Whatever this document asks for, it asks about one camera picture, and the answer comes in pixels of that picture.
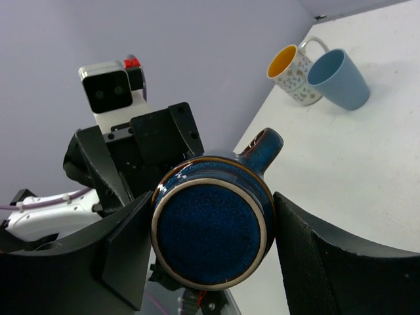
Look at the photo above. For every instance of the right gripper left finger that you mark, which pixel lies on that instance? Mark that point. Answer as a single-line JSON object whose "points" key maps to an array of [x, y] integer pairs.
{"points": [[100, 269]]}

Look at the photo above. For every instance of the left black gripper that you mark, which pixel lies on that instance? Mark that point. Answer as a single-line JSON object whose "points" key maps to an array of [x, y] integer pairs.
{"points": [[128, 163]]}

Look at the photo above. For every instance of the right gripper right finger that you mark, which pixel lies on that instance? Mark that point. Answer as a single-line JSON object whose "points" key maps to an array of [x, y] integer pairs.
{"points": [[327, 270]]}

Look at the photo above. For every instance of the dark blue ceramic cup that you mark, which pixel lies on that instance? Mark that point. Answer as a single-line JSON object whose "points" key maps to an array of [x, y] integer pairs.
{"points": [[214, 218]]}

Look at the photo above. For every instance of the white patterned ceramic mug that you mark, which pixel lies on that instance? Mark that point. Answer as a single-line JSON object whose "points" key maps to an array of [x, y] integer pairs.
{"points": [[289, 71]]}

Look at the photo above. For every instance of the light blue plastic cup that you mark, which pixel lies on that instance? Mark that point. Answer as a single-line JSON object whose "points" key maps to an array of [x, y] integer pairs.
{"points": [[337, 78]]}

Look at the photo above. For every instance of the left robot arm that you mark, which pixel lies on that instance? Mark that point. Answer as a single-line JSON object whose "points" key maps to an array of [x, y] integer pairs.
{"points": [[35, 221]]}

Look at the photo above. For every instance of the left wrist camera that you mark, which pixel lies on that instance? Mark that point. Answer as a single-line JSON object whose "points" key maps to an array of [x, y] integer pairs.
{"points": [[114, 93]]}

